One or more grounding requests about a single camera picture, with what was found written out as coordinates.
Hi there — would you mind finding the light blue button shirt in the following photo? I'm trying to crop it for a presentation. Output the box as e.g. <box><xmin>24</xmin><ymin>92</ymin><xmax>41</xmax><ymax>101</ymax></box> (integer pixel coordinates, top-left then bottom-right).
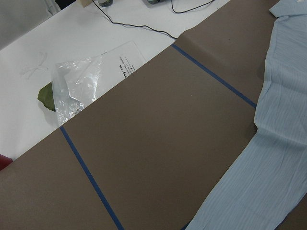
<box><xmin>188</xmin><ymin>0</ymin><xmax>307</xmax><ymax>230</ymax></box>

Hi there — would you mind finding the clear plastic bag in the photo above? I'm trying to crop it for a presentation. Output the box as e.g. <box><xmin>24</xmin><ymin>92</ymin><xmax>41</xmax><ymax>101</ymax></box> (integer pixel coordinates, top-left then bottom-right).
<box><xmin>52</xmin><ymin>41</ymin><xmax>145</xmax><ymax>125</ymax></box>

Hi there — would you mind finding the green folded cloth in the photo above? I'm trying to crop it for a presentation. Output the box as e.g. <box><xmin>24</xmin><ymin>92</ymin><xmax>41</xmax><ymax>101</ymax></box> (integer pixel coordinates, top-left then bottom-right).
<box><xmin>37</xmin><ymin>82</ymin><xmax>56</xmax><ymax>112</ymax></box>

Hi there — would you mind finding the red bottle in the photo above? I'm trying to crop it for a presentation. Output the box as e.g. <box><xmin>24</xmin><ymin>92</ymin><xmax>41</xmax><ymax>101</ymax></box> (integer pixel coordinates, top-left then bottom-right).
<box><xmin>0</xmin><ymin>155</ymin><xmax>13</xmax><ymax>170</ymax></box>

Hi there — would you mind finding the black cable on table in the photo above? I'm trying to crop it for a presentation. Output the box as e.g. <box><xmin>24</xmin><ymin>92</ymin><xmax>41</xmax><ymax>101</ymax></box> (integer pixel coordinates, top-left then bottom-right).
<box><xmin>92</xmin><ymin>0</ymin><xmax>214</xmax><ymax>39</ymax></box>

